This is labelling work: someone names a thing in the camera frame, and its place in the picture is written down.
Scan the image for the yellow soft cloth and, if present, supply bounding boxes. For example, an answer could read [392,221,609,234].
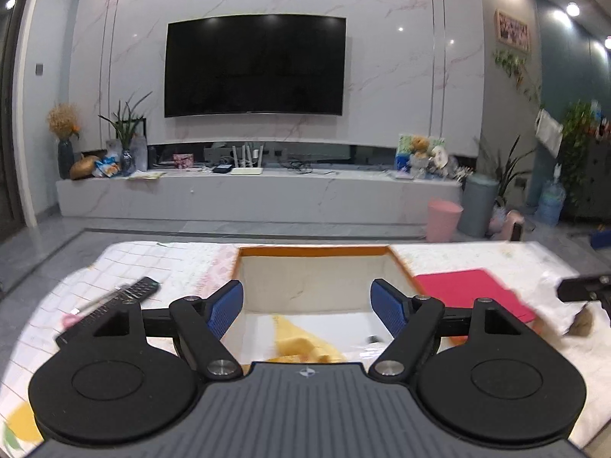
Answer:
[267,315,347,364]

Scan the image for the red gift box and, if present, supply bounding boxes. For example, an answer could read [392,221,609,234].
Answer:
[415,269,537,324]

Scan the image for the black remote control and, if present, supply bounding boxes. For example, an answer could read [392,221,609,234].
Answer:
[55,276,160,348]

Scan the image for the dark side cabinet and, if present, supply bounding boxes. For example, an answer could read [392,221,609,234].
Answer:
[574,140,611,220]

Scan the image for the blue water jug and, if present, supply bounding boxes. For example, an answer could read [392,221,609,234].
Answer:
[534,164,566,226]

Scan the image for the pink space heater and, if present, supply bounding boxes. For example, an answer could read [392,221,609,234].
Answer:
[489,208,525,242]

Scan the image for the orange storage box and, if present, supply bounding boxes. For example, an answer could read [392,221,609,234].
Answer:
[223,246,423,367]

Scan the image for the pink waste bin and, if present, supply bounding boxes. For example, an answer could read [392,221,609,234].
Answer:
[426,200,463,243]

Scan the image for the green floor plant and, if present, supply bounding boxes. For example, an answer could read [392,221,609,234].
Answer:
[477,134,535,207]

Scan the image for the grey pedal trash can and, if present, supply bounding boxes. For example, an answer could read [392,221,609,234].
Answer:
[458,174,499,238]

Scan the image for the white marble tv cabinet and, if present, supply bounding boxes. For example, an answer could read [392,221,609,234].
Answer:
[56,169,461,226]

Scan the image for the white wifi router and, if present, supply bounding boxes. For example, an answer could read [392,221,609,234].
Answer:
[231,144,263,176]

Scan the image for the hanging white paper calendar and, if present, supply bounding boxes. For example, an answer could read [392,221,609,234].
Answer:
[534,109,563,158]

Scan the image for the teddy bear on cabinet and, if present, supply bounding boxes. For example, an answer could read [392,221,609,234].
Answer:
[410,135,430,179]

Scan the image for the green plant in glass vase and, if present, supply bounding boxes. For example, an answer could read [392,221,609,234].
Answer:
[99,91,152,177]

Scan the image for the dried flowers in dark vase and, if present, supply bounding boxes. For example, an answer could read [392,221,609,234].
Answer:
[47,103,80,180]

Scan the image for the black wall television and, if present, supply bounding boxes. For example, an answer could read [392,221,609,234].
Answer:
[163,13,347,118]

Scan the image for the framed wall picture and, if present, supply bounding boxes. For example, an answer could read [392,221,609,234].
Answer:
[495,10,531,53]

